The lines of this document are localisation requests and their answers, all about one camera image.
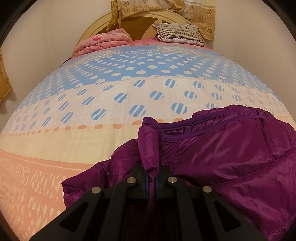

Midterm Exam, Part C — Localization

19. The purple down jacket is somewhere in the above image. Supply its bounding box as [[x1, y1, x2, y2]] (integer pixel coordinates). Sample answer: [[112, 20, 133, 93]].
[[62, 105, 295, 240]]

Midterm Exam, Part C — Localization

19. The polka dot bed sheet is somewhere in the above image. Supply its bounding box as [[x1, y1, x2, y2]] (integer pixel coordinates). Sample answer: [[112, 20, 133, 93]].
[[1, 43, 295, 240]]

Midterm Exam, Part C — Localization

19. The pink folded blanket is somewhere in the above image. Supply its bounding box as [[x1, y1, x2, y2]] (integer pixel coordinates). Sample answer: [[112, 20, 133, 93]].
[[74, 29, 130, 57]]

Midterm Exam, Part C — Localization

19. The striped grey pillow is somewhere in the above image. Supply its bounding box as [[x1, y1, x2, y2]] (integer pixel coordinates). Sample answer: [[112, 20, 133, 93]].
[[152, 23, 206, 47]]

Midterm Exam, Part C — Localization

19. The beige curtain side window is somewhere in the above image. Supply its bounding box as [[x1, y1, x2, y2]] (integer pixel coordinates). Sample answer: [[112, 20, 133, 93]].
[[0, 53, 13, 103]]

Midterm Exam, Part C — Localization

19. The beige curtain behind headboard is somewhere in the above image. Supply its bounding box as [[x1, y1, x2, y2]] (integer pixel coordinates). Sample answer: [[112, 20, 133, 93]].
[[106, 0, 216, 41]]

